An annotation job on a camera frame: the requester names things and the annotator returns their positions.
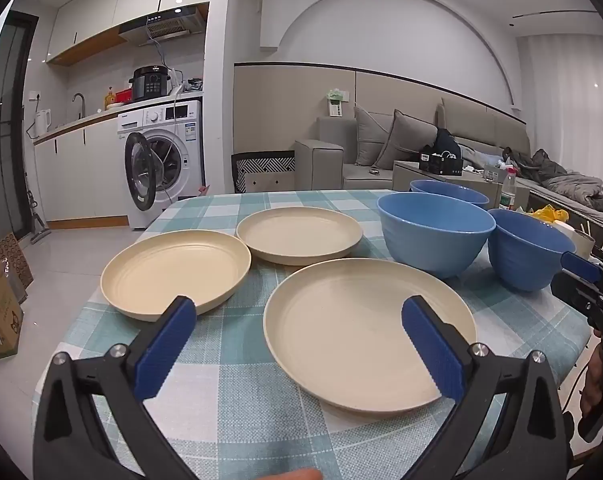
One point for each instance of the black pressure cooker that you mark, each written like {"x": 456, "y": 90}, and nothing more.
{"x": 150, "y": 84}

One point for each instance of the white washing machine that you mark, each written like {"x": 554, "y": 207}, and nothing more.
{"x": 181, "y": 160}

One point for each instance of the grey side cabinet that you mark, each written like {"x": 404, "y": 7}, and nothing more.
{"x": 474, "y": 182}

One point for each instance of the white container with chopsticks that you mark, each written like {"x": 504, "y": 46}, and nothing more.
{"x": 579, "y": 240}

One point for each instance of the brown patterned bag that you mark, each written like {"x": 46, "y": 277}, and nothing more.
{"x": 8, "y": 255}

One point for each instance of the person's right hand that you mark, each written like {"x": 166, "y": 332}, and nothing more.
{"x": 592, "y": 385}

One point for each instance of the stick vacuum cleaner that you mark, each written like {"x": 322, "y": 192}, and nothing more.
{"x": 35, "y": 215}

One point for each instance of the black bag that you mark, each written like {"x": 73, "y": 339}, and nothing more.
{"x": 447, "y": 140}

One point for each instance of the white electric kettle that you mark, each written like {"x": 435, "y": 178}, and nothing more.
{"x": 41, "y": 122}

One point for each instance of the teal checked tablecloth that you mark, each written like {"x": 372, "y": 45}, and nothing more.
{"x": 241, "y": 410}

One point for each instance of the black box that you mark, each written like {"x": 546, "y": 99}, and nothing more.
{"x": 439, "y": 164}

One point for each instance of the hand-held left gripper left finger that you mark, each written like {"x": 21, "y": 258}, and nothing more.
{"x": 166, "y": 350}

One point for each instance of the cream round plate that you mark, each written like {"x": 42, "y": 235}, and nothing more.
{"x": 171, "y": 270}
{"x": 296, "y": 235}
{"x": 341, "y": 330}

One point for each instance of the grey sofa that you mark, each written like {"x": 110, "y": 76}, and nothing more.
{"x": 321, "y": 160}

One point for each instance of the dark glass door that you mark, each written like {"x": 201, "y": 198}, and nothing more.
{"x": 8, "y": 125}

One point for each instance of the brown cardboard box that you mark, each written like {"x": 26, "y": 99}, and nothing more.
{"x": 1, "y": 310}

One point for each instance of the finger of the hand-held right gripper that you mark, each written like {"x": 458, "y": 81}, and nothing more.
{"x": 579, "y": 266}
{"x": 569, "y": 287}

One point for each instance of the steel range hood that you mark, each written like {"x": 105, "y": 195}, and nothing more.
{"x": 166, "y": 24}

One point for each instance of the kitchen faucet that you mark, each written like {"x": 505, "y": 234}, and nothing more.
{"x": 81, "y": 102}

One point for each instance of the white kitchen counter cabinet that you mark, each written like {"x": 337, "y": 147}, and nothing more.
{"x": 81, "y": 175}

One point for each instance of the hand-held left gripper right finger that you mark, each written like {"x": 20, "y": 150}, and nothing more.
{"x": 434, "y": 350}

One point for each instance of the yellow plastic bag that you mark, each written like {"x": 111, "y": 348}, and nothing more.
{"x": 549, "y": 214}

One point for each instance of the yellow bottle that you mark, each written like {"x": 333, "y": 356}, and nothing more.
{"x": 110, "y": 100}

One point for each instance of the red paper item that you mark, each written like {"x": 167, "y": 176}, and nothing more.
{"x": 204, "y": 190}

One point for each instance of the patterned black white cushion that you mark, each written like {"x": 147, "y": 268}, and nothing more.
{"x": 264, "y": 172}

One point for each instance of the white curtain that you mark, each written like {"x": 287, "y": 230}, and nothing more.
{"x": 571, "y": 100}

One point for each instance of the grey blanket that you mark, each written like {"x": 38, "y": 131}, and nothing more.
{"x": 571, "y": 182}

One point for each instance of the white wall cabinets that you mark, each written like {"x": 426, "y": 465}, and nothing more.
{"x": 111, "y": 5}

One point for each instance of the grey pillow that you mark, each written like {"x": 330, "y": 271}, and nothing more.
{"x": 404, "y": 142}
{"x": 369, "y": 135}

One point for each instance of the tissue box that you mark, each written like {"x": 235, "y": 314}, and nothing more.
{"x": 494, "y": 174}

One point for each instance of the wall panel with green pack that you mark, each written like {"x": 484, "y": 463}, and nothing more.
{"x": 339, "y": 105}

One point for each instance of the clear water bottle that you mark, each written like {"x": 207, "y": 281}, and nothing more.
{"x": 507, "y": 192}

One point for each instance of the blue ribbed bowl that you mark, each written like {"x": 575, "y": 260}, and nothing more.
{"x": 521, "y": 265}
{"x": 456, "y": 191}
{"x": 431, "y": 250}

